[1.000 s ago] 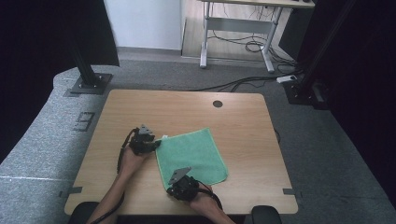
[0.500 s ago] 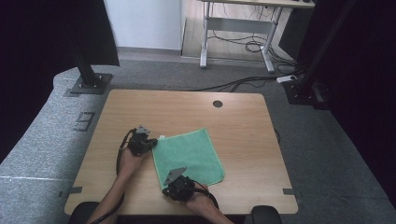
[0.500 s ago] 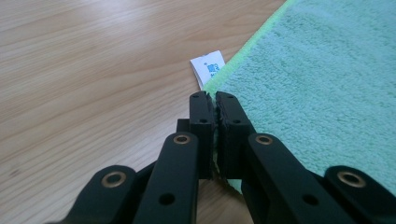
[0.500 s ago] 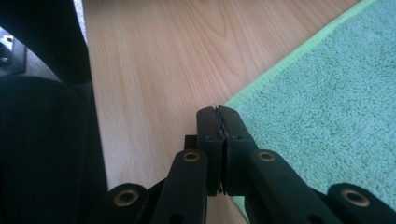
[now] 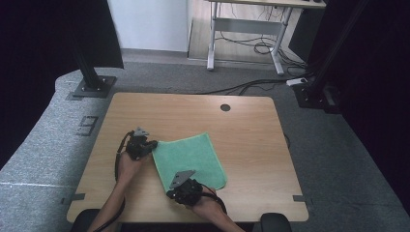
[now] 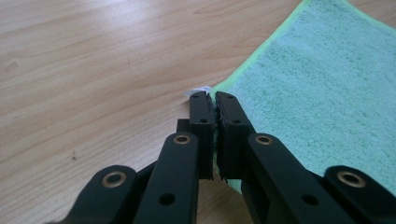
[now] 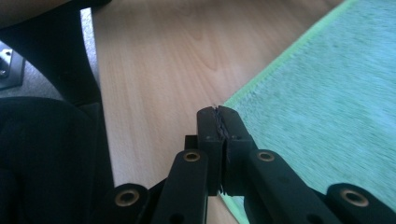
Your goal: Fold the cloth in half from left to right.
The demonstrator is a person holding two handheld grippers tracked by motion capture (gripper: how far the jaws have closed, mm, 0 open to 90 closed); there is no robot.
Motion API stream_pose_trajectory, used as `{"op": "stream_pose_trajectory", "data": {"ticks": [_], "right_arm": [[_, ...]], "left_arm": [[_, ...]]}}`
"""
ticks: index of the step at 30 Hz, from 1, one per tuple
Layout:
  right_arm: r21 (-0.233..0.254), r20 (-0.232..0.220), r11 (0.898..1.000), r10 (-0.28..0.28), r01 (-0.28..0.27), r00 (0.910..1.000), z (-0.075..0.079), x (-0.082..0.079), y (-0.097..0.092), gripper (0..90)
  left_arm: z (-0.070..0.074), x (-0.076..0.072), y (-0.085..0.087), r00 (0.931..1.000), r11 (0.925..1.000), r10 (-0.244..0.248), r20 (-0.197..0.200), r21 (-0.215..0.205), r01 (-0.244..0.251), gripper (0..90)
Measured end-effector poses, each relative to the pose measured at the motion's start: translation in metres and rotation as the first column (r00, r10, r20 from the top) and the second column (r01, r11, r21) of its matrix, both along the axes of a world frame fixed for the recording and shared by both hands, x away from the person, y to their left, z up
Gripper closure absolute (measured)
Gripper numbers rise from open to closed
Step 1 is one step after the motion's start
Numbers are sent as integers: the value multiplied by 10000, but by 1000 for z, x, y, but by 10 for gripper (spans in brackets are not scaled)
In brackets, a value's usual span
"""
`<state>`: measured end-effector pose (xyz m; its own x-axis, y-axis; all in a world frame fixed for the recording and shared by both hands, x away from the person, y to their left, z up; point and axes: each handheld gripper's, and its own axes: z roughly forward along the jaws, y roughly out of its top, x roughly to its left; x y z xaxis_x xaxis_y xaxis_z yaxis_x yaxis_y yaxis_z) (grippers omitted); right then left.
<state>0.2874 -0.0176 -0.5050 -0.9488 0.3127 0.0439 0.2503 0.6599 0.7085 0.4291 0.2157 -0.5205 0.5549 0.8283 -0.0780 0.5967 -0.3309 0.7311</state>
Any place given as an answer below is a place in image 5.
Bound person's right hand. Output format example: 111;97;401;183
189;192;224;220

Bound right hand-held gripper black cable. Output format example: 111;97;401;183
201;185;228;216

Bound hand-held gripper black cable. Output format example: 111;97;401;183
201;185;228;216
93;130;134;232

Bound green microfibre cloth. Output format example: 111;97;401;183
151;131;228;193

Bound tangle of black floor cables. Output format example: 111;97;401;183
215;30;308;71

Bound left hand-held gripper black cable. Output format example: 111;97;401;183
93;130;134;232

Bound long black floor cables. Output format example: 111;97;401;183
196;75;312;96

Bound dark floor socket cover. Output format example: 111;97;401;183
75;115;100;137

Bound black curtain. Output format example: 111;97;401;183
0;0;125;168
306;0;410;214

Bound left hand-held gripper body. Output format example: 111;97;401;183
125;126;153;161

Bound person's left leg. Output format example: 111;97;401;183
71;208;101;232

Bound black metal stand slanted post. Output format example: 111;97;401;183
292;0;370;114

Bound person's left hand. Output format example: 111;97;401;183
116;151;146;186

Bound grey tape strip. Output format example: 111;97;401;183
292;193;313;206
61;192;86;206

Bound black metal stand square base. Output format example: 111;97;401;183
69;32;118;100

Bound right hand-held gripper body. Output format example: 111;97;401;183
169;169;205;207

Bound white power strip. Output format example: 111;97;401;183
285;76;308;87

